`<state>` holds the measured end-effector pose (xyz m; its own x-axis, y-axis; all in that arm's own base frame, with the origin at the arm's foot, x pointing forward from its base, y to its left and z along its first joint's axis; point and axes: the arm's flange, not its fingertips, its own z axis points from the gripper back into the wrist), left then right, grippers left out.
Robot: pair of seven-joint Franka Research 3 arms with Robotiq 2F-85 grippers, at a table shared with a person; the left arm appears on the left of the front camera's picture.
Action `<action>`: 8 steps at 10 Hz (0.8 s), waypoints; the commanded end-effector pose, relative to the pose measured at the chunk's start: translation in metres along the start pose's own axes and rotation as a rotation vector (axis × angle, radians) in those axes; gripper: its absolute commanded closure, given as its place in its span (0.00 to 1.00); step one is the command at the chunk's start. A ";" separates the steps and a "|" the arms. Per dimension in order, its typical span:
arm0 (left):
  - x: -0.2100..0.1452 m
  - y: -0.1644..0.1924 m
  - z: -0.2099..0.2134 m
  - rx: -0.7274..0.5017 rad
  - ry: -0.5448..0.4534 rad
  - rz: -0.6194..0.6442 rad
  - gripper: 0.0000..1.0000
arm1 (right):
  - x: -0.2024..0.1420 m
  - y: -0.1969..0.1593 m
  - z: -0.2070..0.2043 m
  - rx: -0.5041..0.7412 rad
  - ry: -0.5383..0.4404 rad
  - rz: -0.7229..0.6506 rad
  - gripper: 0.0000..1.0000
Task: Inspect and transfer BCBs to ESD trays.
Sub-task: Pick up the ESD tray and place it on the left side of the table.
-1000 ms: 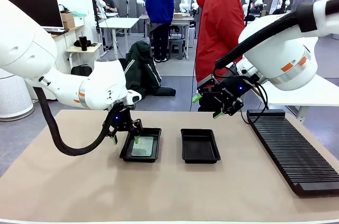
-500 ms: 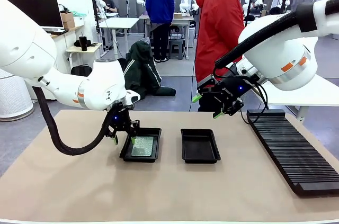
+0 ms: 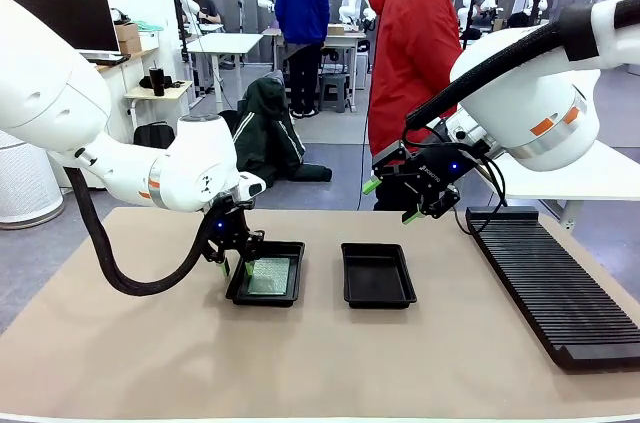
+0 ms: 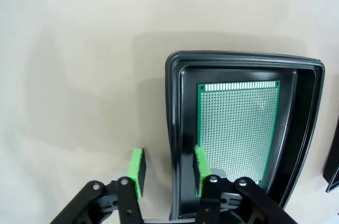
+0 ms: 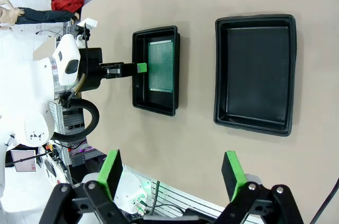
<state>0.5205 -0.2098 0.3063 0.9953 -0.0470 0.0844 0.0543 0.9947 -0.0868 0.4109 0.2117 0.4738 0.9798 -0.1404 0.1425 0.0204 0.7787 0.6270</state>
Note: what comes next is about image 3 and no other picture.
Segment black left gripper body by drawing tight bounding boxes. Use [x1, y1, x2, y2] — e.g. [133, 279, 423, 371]
[202, 195, 252, 264]

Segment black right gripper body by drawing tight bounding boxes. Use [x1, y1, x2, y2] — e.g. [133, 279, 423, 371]
[404, 144, 489, 194]

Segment green glass plate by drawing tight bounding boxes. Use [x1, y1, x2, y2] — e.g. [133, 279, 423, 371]
[247, 256, 292, 297]

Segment black ESD tray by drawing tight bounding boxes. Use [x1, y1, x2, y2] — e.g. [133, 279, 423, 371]
[340, 242, 418, 310]
[224, 240, 306, 308]

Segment grey plastic stool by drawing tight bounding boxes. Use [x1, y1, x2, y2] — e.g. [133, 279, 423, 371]
[318, 72, 350, 114]

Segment dark green jacket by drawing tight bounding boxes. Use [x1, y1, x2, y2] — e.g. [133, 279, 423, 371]
[230, 70, 334, 189]

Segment black folding chair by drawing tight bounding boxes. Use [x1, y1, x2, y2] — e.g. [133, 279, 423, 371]
[217, 109, 241, 137]

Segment person in red jacket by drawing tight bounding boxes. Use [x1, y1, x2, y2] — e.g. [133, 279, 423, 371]
[365, 0, 474, 212]

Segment black backpack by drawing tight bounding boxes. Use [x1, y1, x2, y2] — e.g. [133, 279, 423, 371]
[133, 121, 177, 150]

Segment background workbench with robots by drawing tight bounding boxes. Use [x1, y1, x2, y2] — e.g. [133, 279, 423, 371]
[262, 25, 371, 112]

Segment black slotted PCB rack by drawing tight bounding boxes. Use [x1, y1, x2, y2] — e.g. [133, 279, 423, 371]
[465, 205, 640, 373]

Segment small wood-top side table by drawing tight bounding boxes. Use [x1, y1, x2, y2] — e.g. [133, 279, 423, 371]
[123, 80, 196, 147]

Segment black tumbler with straw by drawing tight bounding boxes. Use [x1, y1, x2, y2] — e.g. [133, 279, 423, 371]
[148, 60, 167, 97]

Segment white cabinet wood top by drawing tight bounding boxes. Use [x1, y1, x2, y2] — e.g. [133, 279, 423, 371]
[94, 47, 161, 147]

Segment person in blue hoodie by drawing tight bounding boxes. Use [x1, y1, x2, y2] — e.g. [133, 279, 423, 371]
[274, 0, 332, 119]

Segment white height-adjustable desk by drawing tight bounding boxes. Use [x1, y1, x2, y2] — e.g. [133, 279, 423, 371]
[185, 32, 265, 109]

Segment white air purifier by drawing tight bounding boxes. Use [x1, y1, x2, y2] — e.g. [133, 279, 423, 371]
[0, 130, 65, 230]

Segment black keyboard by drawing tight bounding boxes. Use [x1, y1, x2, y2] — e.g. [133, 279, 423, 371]
[84, 53, 131, 67]

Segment brown cardboard box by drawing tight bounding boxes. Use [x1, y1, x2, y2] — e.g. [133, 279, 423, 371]
[113, 21, 143, 55]

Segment black computer monitor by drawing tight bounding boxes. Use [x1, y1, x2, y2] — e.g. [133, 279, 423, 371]
[2, 0, 121, 57]

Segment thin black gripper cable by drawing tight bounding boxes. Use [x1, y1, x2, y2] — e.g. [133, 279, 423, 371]
[402, 127, 508, 237]

